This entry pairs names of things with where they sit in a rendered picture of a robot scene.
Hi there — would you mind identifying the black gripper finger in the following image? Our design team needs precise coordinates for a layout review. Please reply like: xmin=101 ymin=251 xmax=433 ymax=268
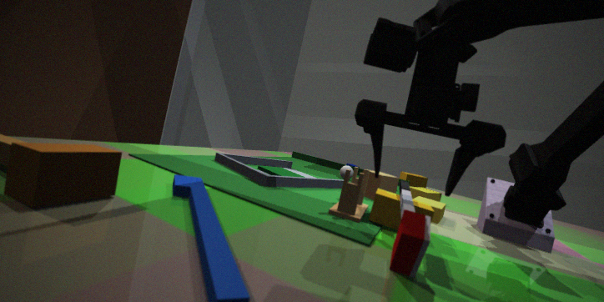
xmin=445 ymin=142 xmax=492 ymax=197
xmin=363 ymin=120 xmax=385 ymax=178

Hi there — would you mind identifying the grey ball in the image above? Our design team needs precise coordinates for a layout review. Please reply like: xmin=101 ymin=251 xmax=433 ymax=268
xmin=340 ymin=166 xmax=354 ymax=179

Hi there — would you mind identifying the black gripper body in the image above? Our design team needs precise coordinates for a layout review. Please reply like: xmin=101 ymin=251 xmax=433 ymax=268
xmin=355 ymin=71 xmax=506 ymax=153

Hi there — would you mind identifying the blue l-shaped bar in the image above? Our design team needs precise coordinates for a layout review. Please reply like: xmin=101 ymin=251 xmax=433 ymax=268
xmin=173 ymin=174 xmax=249 ymax=302

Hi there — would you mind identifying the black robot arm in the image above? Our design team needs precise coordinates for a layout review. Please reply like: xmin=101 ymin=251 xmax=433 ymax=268
xmin=364 ymin=0 xmax=604 ymax=228

